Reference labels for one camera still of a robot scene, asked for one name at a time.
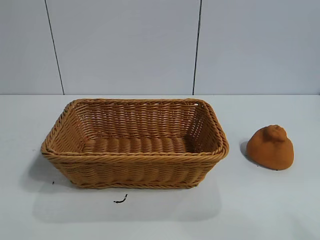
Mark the tan woven wicker basket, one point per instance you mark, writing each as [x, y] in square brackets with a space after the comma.
[130, 170]

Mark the orange soft toy fruit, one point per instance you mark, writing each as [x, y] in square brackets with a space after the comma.
[268, 152]

